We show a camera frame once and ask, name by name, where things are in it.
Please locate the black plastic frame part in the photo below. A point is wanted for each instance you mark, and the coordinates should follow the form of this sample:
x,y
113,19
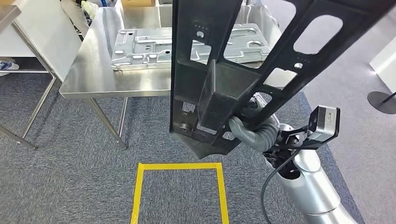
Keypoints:
x,y
222,102

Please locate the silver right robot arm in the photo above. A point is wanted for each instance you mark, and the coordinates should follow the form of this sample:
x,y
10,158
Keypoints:
x,y
312,191

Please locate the person's gloved hand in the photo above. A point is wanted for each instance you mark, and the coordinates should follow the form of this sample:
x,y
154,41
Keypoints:
x,y
90,9

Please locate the white box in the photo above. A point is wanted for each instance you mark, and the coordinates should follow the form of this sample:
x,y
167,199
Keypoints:
x,y
386,68

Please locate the stamped grey metal plate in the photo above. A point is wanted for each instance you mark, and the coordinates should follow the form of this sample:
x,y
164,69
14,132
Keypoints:
x,y
145,46

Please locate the white side table steel legs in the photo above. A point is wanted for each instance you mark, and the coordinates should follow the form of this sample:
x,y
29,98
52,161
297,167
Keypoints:
x,y
46,37

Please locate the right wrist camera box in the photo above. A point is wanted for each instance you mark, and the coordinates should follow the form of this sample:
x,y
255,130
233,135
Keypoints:
x,y
325,122

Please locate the black stanchion base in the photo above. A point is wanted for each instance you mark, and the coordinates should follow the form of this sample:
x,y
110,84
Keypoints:
x,y
379,103

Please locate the stainless steel workbench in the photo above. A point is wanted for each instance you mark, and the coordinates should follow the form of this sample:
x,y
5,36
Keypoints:
x,y
92,71

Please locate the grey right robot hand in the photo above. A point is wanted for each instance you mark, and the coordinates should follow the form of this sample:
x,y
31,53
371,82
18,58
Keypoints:
x,y
247,136

